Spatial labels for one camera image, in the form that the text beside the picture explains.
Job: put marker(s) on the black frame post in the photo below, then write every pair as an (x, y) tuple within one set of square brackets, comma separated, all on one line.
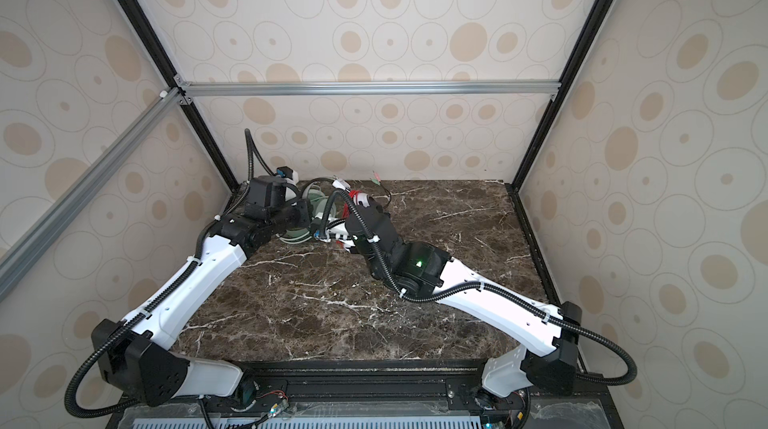
[(584, 42), (153, 46)]

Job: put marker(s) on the white black red-cabled headphones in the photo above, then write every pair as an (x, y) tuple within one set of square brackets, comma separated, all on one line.
[(338, 209)]

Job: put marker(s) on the mint green wired headphones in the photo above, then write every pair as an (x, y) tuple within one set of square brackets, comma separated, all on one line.
[(316, 201)]

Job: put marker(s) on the left slanted aluminium frame bar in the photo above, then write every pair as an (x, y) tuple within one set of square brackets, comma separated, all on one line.
[(25, 254)]

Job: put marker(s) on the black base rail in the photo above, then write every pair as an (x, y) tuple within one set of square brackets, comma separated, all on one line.
[(379, 394)]

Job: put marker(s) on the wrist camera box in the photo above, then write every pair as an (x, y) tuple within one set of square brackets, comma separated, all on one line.
[(332, 232), (289, 174)]

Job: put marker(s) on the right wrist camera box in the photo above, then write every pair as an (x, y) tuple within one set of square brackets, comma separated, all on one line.
[(332, 232)]

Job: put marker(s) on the horizontal aluminium frame bar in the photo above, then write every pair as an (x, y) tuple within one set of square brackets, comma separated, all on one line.
[(371, 88)]

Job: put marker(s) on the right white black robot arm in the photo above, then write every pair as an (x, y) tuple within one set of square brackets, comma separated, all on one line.
[(547, 335)]

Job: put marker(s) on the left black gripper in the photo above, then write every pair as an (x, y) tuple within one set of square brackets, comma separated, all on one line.
[(305, 216)]

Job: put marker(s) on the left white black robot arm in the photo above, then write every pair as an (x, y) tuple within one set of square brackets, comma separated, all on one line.
[(134, 354)]

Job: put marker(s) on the left black frame post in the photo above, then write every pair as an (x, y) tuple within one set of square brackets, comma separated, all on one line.
[(153, 46)]

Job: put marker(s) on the right black frame post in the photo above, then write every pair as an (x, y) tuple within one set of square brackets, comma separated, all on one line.
[(584, 42)]

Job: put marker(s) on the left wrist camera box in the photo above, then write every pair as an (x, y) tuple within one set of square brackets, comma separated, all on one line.
[(289, 174)]

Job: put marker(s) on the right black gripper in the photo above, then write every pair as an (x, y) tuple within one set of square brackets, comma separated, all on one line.
[(384, 215)]

